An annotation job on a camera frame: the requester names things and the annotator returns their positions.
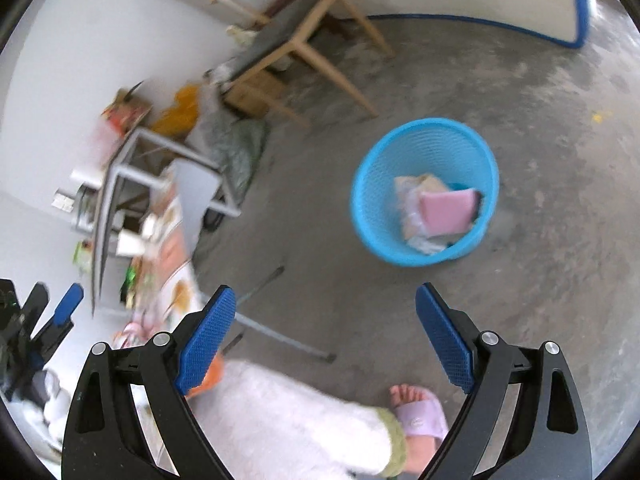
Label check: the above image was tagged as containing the pink sponge cloth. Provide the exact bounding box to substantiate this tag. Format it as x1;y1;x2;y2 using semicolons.
419;188;482;237

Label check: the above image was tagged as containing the blue mesh trash basket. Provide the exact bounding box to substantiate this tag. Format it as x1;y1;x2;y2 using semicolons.
350;118;499;266

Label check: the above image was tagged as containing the white fluffy gloved hand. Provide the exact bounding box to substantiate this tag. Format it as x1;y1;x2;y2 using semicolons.
32;370;72;443

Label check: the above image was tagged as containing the foot in pink slipper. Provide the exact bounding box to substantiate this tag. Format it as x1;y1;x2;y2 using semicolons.
390;384;449;476

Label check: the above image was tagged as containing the white fluffy pants leg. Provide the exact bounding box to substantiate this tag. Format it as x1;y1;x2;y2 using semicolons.
189;360;408;480

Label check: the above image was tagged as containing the white side table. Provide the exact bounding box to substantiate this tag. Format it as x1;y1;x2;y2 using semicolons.
90;127;241;310

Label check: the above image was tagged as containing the yellow plastic bag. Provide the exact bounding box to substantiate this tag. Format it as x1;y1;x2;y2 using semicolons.
150;84;201;138

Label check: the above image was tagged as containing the grey plastic bag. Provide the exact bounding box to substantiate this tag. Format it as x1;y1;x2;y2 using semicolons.
186;84;270;204

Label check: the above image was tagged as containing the cardboard box on floor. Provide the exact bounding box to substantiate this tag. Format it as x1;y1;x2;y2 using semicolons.
222;70;286;119

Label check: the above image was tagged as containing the wooden chair black seat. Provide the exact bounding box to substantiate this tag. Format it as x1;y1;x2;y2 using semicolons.
230;0;395;127

